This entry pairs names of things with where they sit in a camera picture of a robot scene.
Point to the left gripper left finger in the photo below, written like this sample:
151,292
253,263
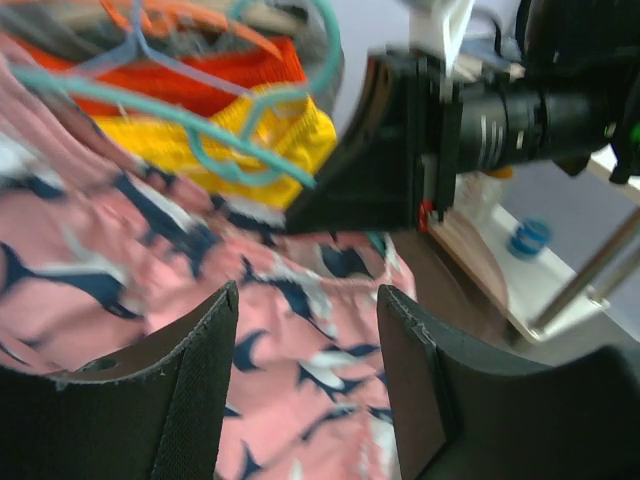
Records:
153,410

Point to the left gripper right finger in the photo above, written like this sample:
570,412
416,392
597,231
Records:
463,409

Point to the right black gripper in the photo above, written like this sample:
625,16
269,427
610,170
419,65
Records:
395,166

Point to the teal plastic hanger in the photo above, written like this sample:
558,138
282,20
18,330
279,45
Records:
197,126

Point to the pink whale print shorts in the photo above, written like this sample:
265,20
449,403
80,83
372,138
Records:
101,248

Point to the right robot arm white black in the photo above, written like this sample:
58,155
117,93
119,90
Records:
579,92

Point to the orange plastic hanger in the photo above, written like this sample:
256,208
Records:
160,18

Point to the white two-tier shelf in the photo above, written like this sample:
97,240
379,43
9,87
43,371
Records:
594,249

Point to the grey garment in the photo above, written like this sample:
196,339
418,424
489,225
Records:
64,35

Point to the blue wire hanger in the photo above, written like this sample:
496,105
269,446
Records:
135,46

